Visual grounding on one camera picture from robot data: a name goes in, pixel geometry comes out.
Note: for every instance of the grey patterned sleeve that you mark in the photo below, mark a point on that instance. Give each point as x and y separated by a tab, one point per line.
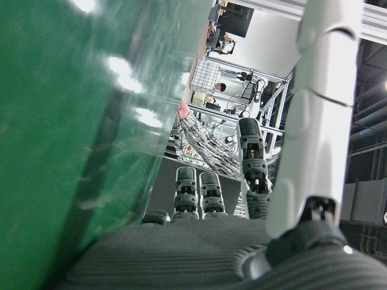
205	142

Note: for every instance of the background person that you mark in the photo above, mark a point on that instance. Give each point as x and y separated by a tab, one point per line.
220	87

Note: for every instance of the white grid panel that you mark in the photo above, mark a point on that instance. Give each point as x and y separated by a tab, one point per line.
205	75

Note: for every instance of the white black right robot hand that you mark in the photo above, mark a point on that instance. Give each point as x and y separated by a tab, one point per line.
181	256

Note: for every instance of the blue plastic cup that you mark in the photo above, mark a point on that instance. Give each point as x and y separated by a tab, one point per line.
142	99

